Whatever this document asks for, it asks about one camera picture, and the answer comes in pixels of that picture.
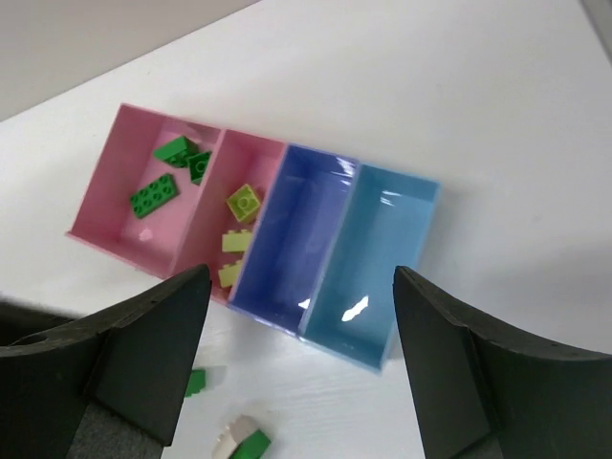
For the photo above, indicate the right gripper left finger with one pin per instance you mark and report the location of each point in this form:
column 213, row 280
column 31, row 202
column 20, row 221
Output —
column 107, row 385

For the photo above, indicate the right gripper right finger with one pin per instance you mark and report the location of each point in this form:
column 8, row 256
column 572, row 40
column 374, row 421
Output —
column 483, row 388

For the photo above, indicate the white lego brick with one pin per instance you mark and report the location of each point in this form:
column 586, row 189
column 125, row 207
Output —
column 232, row 436

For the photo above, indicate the green curved lego brick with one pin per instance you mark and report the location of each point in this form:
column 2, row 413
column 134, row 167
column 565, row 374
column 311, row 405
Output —
column 253, row 447

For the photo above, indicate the small yellow lego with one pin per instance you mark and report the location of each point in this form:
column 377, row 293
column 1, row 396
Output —
column 229, row 273
column 236, row 241

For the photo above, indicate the green lego plate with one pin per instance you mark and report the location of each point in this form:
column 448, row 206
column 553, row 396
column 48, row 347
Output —
column 154, row 195

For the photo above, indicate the yellow lego front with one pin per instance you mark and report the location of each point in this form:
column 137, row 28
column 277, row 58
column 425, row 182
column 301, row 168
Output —
column 244, row 204

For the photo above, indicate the small green lego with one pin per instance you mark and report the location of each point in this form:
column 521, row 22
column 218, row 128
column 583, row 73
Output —
column 197, row 165

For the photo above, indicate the green square lego brick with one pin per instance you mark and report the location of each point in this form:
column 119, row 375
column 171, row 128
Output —
column 197, row 382

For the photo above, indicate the light blue container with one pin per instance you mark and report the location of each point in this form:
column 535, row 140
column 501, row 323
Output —
column 386, row 225

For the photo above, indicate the large pink container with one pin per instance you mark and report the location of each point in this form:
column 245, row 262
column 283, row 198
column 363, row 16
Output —
column 157, row 244

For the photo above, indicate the small pink container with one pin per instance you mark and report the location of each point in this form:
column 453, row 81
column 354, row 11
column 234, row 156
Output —
column 238, row 159

